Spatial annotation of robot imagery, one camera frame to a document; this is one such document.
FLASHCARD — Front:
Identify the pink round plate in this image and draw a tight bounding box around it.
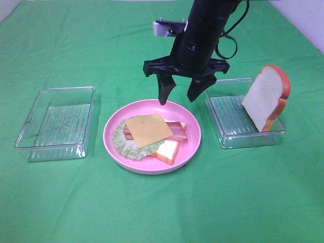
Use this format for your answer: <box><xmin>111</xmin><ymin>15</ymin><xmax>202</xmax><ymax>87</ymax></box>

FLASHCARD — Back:
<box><xmin>103</xmin><ymin>99</ymin><xmax>201</xmax><ymax>175</ymax></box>

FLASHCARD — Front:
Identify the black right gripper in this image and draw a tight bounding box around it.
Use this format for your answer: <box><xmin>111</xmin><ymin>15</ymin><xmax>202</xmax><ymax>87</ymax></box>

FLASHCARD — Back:
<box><xmin>143</xmin><ymin>32</ymin><xmax>230</xmax><ymax>105</ymax></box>

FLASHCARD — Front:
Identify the clear plastic tray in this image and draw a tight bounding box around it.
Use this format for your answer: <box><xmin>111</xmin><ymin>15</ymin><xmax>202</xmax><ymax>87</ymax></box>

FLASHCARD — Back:
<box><xmin>205</xmin><ymin>77</ymin><xmax>286</xmax><ymax>149</ymax></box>
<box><xmin>14</xmin><ymin>87</ymin><xmax>95</xmax><ymax>162</ymax></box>

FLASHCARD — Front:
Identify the yellow cheese slice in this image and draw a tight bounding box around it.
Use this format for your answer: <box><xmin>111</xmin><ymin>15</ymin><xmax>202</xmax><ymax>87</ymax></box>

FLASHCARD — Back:
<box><xmin>126</xmin><ymin>114</ymin><xmax>173</xmax><ymax>148</ymax></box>

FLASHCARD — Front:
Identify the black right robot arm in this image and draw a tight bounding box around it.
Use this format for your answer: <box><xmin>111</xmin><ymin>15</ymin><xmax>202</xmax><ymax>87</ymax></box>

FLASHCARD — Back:
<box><xmin>143</xmin><ymin>1</ymin><xmax>240</xmax><ymax>105</ymax></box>

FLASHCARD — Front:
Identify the clear right plastic tray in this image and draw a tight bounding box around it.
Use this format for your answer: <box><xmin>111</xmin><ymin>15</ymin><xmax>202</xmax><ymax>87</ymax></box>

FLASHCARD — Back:
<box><xmin>205</xmin><ymin>77</ymin><xmax>286</xmax><ymax>149</ymax></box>

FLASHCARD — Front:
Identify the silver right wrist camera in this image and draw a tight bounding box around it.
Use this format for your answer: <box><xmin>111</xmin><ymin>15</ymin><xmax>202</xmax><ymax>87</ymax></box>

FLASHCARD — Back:
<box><xmin>152</xmin><ymin>20</ymin><xmax>187</xmax><ymax>37</ymax></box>

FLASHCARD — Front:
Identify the green lettuce leaf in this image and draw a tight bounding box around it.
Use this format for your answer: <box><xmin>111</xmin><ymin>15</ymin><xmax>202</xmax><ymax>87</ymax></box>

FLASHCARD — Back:
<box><xmin>112</xmin><ymin>120</ymin><xmax>165</xmax><ymax>160</ymax></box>

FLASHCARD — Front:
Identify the clear left plastic tray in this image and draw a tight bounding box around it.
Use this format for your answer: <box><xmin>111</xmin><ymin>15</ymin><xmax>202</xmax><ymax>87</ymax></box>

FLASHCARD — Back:
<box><xmin>14</xmin><ymin>87</ymin><xmax>95</xmax><ymax>162</ymax></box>

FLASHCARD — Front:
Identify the green tablecloth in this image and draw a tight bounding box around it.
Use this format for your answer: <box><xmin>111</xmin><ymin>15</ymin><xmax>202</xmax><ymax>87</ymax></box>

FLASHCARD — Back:
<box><xmin>1</xmin><ymin>1</ymin><xmax>323</xmax><ymax>242</ymax></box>

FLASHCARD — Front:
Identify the bread slice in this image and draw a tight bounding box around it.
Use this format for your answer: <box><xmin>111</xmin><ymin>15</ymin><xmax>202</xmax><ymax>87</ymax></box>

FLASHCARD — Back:
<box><xmin>241</xmin><ymin>64</ymin><xmax>291</xmax><ymax>132</ymax></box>
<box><xmin>148</xmin><ymin>117</ymin><xmax>187</xmax><ymax>166</ymax></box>

